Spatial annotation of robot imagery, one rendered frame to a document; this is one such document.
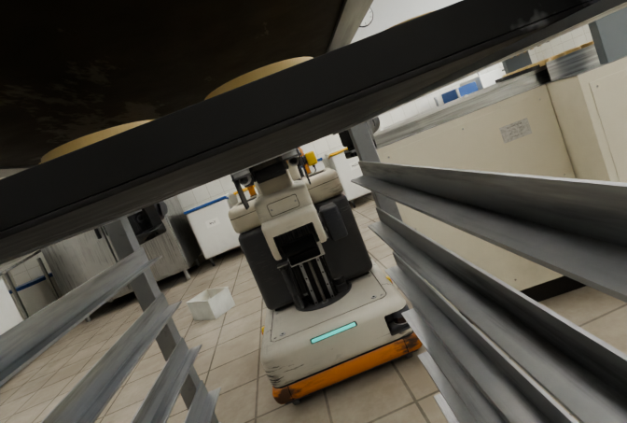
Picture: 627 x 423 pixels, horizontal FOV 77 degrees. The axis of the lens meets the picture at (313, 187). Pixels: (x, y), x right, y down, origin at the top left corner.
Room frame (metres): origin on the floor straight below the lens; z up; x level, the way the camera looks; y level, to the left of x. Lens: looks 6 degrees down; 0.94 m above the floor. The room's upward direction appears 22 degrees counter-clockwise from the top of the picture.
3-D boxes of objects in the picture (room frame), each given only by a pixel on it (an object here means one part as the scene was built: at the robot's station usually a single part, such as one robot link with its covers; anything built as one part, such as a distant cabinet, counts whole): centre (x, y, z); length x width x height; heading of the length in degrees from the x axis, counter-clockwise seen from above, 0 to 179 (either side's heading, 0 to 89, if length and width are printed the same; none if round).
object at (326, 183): (1.87, 0.14, 0.59); 0.55 x 0.34 x 0.83; 92
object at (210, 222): (5.10, 1.35, 0.39); 0.64 x 0.54 x 0.77; 7
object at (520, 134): (1.69, -0.64, 0.45); 0.70 x 0.34 x 0.90; 85
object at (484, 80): (5.32, -2.63, 0.90); 0.44 x 0.36 x 0.20; 13
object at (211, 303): (3.04, 1.09, 0.08); 0.30 x 0.22 x 0.16; 51
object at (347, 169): (5.25, -0.60, 0.39); 0.64 x 0.54 x 0.77; 2
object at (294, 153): (1.49, 0.13, 0.92); 0.28 x 0.16 x 0.22; 92
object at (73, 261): (4.88, 2.43, 1.03); 1.40 x 0.91 x 2.05; 94
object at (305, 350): (1.78, 0.14, 0.16); 0.67 x 0.64 x 0.25; 2
